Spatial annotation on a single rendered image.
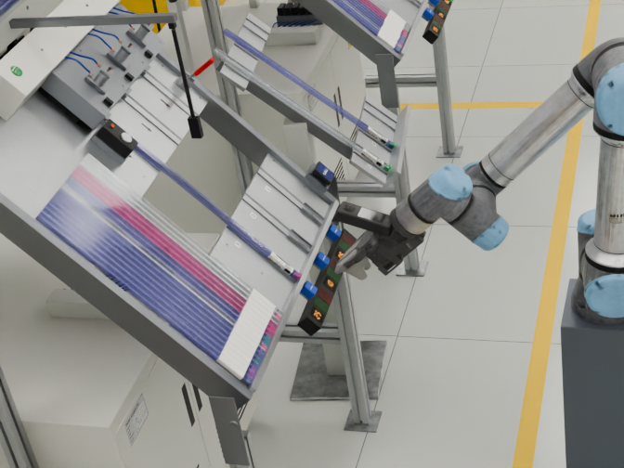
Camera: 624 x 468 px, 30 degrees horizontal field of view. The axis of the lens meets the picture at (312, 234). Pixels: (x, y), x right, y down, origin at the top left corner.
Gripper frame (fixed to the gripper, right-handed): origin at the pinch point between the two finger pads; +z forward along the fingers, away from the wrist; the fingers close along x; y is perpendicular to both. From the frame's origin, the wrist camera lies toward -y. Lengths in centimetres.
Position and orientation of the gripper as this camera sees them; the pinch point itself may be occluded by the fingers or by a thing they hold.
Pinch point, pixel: (337, 266)
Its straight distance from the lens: 243.8
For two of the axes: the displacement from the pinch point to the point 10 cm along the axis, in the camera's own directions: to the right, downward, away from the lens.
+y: 7.5, 6.3, 2.0
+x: 2.5, -5.6, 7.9
